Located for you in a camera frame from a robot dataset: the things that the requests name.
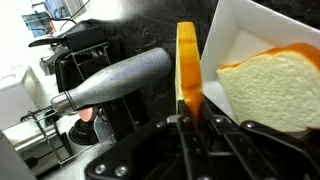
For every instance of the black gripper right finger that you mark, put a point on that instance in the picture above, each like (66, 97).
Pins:
(266, 150)

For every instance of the white rectangular plate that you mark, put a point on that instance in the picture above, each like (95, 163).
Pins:
(230, 50)

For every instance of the bread slice with orange crust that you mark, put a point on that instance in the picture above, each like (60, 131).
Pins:
(189, 66)

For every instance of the blue crate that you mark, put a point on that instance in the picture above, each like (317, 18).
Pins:
(38, 23)

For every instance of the pink round item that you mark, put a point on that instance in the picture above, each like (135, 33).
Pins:
(87, 114)

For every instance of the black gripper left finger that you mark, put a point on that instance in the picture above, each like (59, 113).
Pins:
(150, 156)

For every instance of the bread slice with pale face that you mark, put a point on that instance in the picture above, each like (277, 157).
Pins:
(273, 90)

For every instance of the black round lid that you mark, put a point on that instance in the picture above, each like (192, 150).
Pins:
(83, 133)

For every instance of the white appliance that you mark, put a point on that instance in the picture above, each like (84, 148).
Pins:
(16, 100)

